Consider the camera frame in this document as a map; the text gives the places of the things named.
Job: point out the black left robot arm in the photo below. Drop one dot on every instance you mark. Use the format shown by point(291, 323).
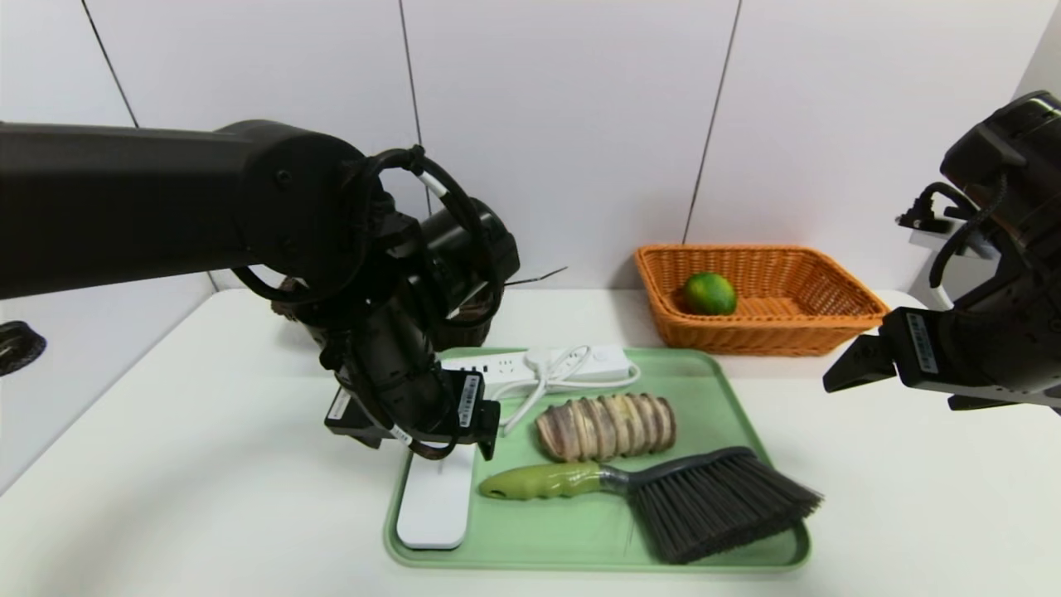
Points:
point(124, 199)

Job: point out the orange wicker basket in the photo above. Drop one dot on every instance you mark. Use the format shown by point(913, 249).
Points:
point(746, 336)

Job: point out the light green plastic tray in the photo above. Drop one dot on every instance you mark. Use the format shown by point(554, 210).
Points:
point(580, 539)

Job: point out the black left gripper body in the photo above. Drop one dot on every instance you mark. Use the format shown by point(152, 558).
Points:
point(471, 401)

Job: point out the striped brown taro root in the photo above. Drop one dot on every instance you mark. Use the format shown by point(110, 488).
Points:
point(605, 427)

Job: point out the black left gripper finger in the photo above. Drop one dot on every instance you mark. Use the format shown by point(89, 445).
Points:
point(489, 435)

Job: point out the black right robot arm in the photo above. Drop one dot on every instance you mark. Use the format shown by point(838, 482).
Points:
point(1019, 332)

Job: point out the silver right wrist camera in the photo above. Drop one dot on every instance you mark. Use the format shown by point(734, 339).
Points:
point(945, 240)

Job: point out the dark brown wicker basket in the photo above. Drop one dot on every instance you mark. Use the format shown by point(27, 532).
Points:
point(468, 332)

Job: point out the green round citrus fruit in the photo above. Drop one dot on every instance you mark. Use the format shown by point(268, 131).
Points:
point(709, 294)

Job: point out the white rounded box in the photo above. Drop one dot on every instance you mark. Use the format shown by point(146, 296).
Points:
point(435, 514)

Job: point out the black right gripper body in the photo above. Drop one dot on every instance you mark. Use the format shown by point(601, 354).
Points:
point(918, 344)

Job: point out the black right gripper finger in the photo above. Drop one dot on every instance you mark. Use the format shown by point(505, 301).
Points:
point(862, 365)
point(1011, 405)

